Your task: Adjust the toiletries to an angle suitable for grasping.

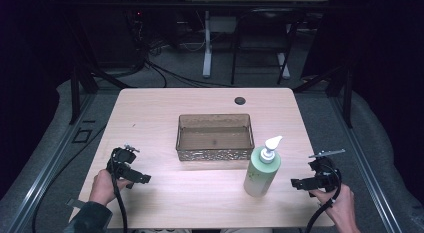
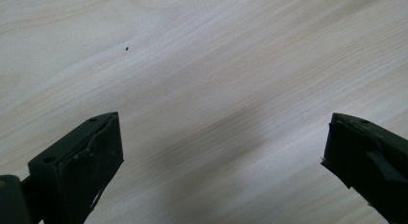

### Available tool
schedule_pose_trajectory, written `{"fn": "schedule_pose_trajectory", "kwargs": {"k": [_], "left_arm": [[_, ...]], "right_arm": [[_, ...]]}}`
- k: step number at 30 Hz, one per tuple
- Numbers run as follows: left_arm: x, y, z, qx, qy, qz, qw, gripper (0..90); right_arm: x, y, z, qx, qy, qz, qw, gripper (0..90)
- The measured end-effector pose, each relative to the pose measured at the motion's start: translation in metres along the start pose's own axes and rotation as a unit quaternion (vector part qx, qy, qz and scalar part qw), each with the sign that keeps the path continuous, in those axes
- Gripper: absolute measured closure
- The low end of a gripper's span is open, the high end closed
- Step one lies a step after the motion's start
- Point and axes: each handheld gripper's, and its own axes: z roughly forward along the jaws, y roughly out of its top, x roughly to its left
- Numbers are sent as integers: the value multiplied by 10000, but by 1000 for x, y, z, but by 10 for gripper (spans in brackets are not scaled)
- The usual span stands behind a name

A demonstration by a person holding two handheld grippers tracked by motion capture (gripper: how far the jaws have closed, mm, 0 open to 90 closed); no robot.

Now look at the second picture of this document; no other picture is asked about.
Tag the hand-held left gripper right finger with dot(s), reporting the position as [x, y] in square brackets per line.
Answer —
[369, 160]

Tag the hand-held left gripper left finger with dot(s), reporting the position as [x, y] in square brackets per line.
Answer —
[77, 172]

